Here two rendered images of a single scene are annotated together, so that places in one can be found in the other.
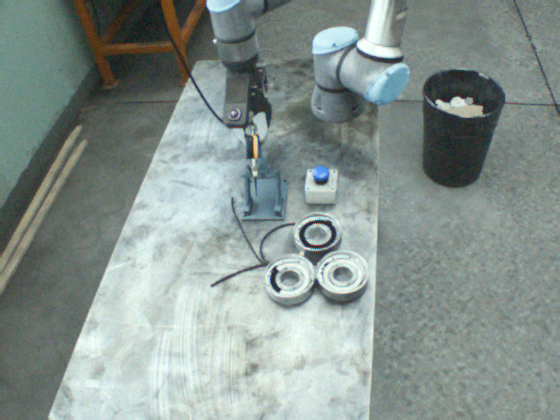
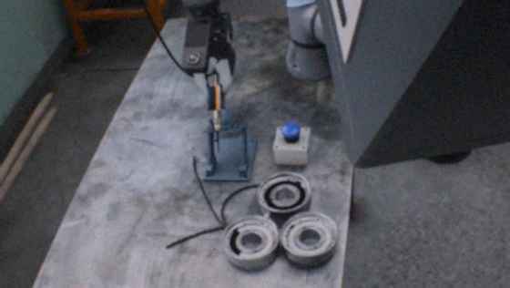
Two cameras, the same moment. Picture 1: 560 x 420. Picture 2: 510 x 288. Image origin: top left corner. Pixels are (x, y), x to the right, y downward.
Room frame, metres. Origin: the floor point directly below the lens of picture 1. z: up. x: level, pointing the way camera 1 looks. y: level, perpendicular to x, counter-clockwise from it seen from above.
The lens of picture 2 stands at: (-0.07, -0.04, 1.67)
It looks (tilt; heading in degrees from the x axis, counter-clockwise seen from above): 42 degrees down; 359
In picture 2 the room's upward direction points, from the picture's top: 9 degrees counter-clockwise
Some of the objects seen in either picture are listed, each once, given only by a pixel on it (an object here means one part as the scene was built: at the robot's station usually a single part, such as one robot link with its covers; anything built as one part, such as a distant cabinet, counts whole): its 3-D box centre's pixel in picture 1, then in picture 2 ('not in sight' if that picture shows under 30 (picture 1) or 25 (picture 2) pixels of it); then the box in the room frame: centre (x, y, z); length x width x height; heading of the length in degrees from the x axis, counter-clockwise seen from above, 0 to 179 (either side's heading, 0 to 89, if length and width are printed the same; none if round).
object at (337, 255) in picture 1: (342, 276); (310, 240); (0.59, -0.12, 0.82); 0.10 x 0.10 x 0.04
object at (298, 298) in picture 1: (290, 280); (251, 243); (0.60, -0.01, 0.82); 0.10 x 0.10 x 0.04
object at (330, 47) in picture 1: (337, 56); (313, 10); (1.16, -0.24, 0.97); 0.13 x 0.12 x 0.14; 31
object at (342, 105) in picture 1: (337, 91); (314, 47); (1.17, -0.24, 0.85); 0.15 x 0.15 x 0.10
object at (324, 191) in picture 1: (322, 184); (292, 143); (0.85, -0.13, 0.82); 0.08 x 0.07 x 0.05; 164
